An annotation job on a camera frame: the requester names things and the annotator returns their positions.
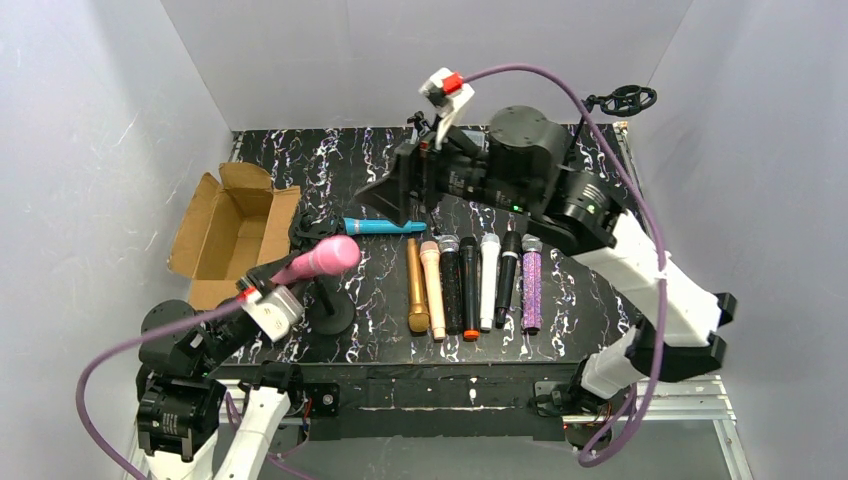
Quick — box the black tripod microphone stand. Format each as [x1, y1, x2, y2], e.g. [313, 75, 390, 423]
[406, 111, 432, 142]
[564, 85, 658, 170]

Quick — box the brown cardboard box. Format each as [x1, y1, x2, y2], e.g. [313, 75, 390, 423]
[168, 162, 301, 310]

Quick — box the black glitter silver-mesh microphone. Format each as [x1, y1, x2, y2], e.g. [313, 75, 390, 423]
[437, 235, 463, 335]

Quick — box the black round-base microphone stand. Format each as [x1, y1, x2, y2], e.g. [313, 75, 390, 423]
[289, 211, 355, 336]

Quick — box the pink microphone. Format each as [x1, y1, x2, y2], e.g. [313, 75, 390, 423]
[271, 235, 361, 285]

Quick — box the beige microphone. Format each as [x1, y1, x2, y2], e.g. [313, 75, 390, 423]
[419, 241, 447, 341]

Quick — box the black orange-tipped microphone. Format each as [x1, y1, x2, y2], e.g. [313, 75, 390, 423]
[460, 236, 480, 341]

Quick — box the turquoise blue microphone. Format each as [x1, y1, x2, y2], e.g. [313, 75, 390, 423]
[343, 217, 427, 236]

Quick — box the white microphone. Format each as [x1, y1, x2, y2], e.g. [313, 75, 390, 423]
[480, 233, 501, 332]

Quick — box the black white-banded microphone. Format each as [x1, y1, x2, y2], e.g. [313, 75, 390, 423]
[494, 230, 522, 329]

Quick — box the purple glitter microphone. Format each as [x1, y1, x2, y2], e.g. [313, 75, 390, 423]
[521, 234, 543, 335]

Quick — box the gold microphone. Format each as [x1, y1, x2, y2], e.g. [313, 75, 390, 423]
[406, 237, 430, 334]

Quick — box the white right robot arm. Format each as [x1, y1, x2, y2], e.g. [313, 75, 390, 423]
[355, 106, 736, 404]

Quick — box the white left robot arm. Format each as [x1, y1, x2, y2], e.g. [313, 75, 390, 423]
[136, 255, 305, 479]

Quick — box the clear plastic organizer box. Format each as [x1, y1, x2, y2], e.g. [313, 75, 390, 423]
[460, 129, 488, 157]

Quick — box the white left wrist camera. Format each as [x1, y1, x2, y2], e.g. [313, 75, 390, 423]
[240, 285, 304, 342]

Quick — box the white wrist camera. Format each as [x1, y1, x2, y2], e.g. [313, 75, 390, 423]
[240, 285, 304, 342]
[418, 67, 475, 150]

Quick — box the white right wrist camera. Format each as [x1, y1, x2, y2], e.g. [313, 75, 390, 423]
[418, 67, 475, 150]

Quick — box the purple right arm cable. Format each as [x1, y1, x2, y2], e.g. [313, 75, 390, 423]
[461, 63, 669, 469]

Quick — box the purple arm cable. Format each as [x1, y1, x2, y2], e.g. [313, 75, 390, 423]
[461, 63, 669, 469]
[74, 301, 313, 480]

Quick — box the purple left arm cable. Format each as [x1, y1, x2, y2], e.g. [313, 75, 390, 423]
[74, 301, 313, 480]

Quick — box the aluminium frame rail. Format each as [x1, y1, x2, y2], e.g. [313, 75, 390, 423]
[122, 377, 755, 480]

